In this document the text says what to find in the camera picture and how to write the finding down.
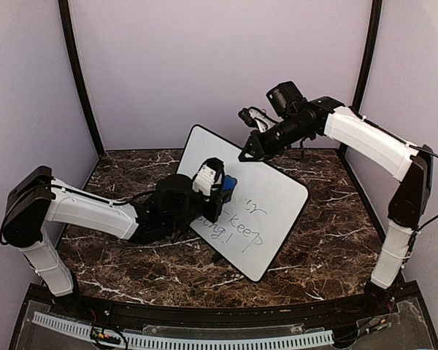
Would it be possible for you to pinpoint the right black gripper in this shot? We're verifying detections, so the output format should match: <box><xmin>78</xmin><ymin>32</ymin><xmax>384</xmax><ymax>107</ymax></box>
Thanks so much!
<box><xmin>238</xmin><ymin>116</ymin><xmax>311</xmax><ymax>162</ymax></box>

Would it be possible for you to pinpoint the blue whiteboard eraser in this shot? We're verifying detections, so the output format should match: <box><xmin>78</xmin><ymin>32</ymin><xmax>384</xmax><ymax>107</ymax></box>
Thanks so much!
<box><xmin>220</xmin><ymin>175</ymin><xmax>238</xmax><ymax>203</ymax></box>

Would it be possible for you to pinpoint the white whiteboard black frame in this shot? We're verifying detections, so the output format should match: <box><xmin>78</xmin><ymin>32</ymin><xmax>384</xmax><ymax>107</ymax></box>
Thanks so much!
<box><xmin>177</xmin><ymin>125</ymin><xmax>309</xmax><ymax>282</ymax></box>

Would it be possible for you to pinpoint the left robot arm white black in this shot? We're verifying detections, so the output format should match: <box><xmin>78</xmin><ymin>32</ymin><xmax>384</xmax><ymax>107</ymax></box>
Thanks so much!
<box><xmin>0</xmin><ymin>158</ymin><xmax>237</xmax><ymax>318</ymax></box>

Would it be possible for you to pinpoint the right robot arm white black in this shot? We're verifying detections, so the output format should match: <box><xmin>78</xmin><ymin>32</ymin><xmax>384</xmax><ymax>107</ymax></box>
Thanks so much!
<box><xmin>238</xmin><ymin>81</ymin><xmax>433</xmax><ymax>316</ymax></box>

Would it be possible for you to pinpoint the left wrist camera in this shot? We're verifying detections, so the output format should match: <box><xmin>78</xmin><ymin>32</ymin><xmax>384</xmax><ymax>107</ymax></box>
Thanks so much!
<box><xmin>192</xmin><ymin>157</ymin><xmax>225</xmax><ymax>197</ymax></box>

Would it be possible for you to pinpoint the white slotted cable duct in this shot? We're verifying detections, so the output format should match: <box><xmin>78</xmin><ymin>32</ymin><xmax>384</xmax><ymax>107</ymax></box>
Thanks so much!
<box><xmin>31</xmin><ymin>311</ymin><xmax>334</xmax><ymax>349</ymax></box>

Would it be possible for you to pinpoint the black curved front rail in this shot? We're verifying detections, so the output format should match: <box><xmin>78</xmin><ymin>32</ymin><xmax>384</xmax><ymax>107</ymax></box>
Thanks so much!
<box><xmin>34</xmin><ymin>285</ymin><xmax>396</xmax><ymax>329</ymax></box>

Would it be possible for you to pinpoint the right black frame post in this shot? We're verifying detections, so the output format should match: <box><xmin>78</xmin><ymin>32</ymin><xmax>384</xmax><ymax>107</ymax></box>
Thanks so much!
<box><xmin>352</xmin><ymin>0</ymin><xmax>383</xmax><ymax>111</ymax></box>

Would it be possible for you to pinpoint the black frame post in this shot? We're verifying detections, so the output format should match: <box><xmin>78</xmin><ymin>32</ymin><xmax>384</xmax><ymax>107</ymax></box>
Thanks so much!
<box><xmin>352</xmin><ymin>0</ymin><xmax>383</xmax><ymax>111</ymax></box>
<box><xmin>58</xmin><ymin>0</ymin><xmax>105</xmax><ymax>158</ymax></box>

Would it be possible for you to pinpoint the left black frame post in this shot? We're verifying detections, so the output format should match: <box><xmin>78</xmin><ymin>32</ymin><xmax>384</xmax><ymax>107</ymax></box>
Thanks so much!
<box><xmin>58</xmin><ymin>0</ymin><xmax>105</xmax><ymax>158</ymax></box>

